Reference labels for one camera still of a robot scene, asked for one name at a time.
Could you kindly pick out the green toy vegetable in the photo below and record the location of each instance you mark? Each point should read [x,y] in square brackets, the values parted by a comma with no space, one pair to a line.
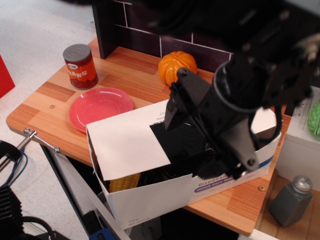
[313,120]

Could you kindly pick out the yellow toy corn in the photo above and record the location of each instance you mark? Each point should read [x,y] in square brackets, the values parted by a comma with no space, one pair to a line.
[124,183]

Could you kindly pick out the red beans can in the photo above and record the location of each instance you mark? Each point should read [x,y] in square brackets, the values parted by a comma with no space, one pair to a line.
[80,66]

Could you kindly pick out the grey salt shaker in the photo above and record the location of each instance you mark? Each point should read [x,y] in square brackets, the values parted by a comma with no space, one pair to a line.
[290,204]

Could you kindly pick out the red box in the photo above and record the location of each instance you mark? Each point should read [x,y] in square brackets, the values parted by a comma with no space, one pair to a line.
[6,81]

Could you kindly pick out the metal table clamp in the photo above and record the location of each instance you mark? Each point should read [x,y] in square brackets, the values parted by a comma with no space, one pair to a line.
[10,153]

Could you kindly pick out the dark brick backsplash panel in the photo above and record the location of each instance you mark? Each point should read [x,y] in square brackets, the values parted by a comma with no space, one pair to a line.
[118,24]

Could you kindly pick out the red plastic plate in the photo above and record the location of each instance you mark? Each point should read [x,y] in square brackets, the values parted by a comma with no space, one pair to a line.
[98,104]

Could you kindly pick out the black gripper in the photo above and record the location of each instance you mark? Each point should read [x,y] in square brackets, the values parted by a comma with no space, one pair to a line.
[223,125]

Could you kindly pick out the white disposable mask box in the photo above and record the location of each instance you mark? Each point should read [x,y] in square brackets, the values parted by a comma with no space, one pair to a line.
[126,144]

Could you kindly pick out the orange toy pumpkin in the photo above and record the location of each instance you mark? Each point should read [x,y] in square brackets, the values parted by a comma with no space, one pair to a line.
[170,64]

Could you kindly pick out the black cup-shaped device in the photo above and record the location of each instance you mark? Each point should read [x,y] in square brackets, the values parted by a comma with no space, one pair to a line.
[182,168]

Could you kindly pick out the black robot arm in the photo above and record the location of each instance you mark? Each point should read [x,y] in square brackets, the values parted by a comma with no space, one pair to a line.
[264,54]

